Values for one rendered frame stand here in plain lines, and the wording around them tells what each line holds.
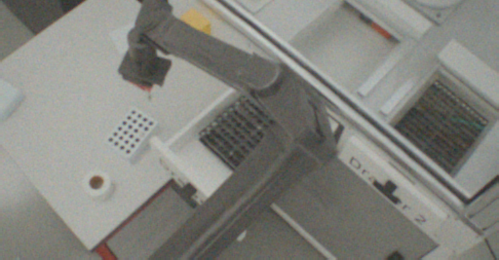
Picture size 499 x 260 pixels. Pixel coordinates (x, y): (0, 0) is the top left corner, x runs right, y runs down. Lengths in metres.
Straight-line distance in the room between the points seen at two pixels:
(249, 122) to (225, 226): 0.62
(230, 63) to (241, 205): 0.23
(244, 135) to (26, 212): 1.23
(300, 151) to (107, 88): 0.93
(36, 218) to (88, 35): 0.90
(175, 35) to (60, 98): 0.64
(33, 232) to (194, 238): 1.58
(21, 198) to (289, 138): 1.75
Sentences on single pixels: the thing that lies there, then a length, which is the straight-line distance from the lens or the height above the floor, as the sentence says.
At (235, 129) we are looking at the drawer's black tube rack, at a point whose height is 0.90.
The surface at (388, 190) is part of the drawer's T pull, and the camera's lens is 1.22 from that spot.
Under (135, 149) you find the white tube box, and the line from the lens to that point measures 1.34.
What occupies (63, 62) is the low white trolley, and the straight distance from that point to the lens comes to 1.56.
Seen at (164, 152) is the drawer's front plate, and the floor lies 0.93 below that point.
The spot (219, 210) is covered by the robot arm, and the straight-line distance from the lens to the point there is 0.65.
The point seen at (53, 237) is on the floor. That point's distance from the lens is 2.17.
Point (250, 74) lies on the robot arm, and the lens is 0.68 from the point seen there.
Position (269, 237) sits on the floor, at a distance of 2.08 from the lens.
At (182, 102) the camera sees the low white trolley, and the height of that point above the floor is 0.76.
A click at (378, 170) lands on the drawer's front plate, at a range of 1.23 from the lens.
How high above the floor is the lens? 2.00
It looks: 62 degrees down
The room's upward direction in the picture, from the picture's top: 5 degrees clockwise
